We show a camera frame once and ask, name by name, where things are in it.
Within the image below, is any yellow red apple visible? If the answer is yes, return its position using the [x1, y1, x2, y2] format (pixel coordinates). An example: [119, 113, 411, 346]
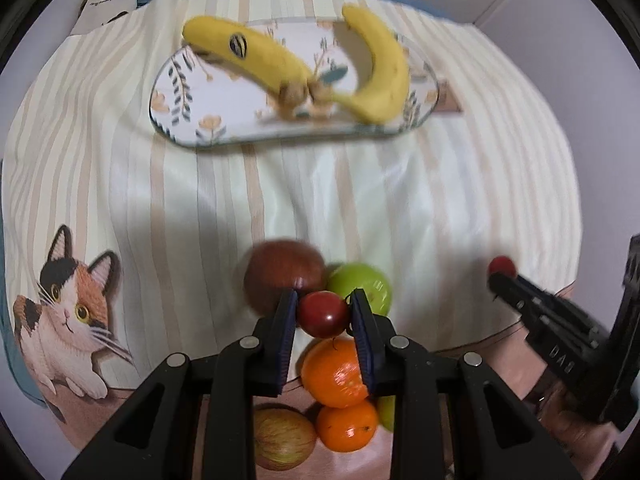
[254, 406, 318, 472]

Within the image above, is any striped cat print blanket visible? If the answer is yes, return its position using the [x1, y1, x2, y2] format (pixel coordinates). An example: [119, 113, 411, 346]
[0, 0, 583, 480]

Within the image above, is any floral oval tray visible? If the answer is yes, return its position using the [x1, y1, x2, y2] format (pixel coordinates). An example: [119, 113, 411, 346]
[148, 16, 441, 148]

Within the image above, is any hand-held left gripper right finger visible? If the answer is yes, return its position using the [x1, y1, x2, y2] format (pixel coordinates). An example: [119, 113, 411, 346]
[348, 287, 583, 480]

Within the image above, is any banana with dark sticker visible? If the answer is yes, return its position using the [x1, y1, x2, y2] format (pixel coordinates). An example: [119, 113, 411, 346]
[181, 16, 313, 121]

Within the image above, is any dark red apple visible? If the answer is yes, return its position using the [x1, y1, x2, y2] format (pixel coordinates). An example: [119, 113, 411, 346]
[243, 240, 328, 318]

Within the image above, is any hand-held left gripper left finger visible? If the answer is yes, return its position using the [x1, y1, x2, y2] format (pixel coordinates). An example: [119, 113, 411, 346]
[60, 287, 301, 480]

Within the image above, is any small orange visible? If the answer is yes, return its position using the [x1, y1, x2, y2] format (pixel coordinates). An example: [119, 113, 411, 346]
[315, 399, 379, 453]

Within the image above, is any large orange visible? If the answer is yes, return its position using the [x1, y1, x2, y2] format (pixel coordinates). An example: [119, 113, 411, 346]
[300, 336, 378, 409]

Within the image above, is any small red apple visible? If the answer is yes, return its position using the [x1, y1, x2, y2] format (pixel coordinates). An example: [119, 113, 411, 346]
[297, 291, 351, 339]

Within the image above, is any plain yellow banana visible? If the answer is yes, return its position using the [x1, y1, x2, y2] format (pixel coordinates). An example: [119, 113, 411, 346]
[310, 4, 411, 125]

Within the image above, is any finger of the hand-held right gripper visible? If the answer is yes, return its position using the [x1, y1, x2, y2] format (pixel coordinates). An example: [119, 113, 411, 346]
[525, 317, 616, 426]
[489, 272, 608, 356]

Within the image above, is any red cherry tomato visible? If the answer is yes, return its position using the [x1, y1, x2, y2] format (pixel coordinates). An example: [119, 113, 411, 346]
[489, 255, 518, 277]

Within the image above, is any green apple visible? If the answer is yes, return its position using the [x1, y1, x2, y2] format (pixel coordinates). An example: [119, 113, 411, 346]
[326, 261, 393, 317]
[376, 395, 396, 433]

